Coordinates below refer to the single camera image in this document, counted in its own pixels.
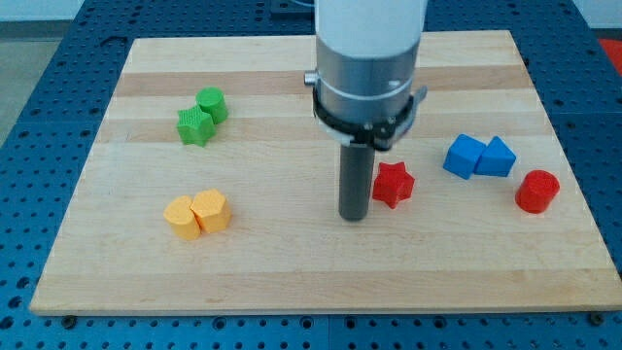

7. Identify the yellow hexagon block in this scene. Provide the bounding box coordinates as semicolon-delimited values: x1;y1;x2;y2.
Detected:
190;189;231;233

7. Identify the green star block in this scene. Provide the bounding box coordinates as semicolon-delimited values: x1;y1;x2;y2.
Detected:
176;105;216;147

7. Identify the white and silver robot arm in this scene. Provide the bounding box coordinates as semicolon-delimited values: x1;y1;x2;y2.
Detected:
304;0;428;222

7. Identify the wooden board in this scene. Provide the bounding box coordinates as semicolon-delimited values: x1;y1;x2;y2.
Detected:
30;31;621;316

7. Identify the green cylinder block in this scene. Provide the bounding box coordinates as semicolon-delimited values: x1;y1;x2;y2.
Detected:
195;87;228;124

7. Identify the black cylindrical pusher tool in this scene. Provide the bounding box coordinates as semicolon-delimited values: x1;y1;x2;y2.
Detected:
338;146;375;222

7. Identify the red star block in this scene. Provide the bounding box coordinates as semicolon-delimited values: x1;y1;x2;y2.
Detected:
372;161;415;209

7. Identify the red cylinder block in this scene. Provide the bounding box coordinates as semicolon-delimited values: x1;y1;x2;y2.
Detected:
514;169;560;214

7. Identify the blue cube block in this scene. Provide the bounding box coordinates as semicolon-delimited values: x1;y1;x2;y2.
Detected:
443;134;486;180

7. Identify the blue triangular prism block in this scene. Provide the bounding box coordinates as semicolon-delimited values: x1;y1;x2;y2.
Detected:
474;136;516;177

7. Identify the black clamp ring bracket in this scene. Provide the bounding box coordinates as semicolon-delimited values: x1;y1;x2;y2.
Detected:
312;86;428;152

